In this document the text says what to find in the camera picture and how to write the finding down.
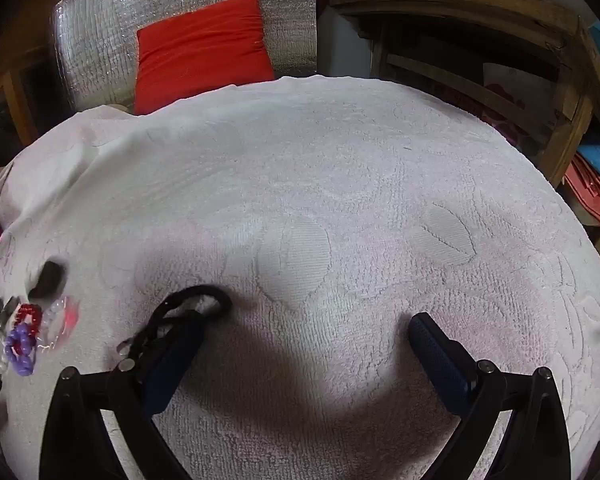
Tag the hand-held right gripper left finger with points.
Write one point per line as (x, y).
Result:
(167, 375)

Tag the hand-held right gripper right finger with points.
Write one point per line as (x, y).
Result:
(442, 365)

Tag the coral folded cloth stack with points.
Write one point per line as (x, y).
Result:
(592, 195)

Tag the white terry blanket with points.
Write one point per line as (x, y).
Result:
(305, 170)

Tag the red cushion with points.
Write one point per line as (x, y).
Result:
(200, 50)

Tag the wooden cabinet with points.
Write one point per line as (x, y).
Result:
(15, 60)

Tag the wooden shelf unit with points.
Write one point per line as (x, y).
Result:
(480, 10)

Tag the silver insulation foil sheet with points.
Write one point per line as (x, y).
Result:
(105, 15)

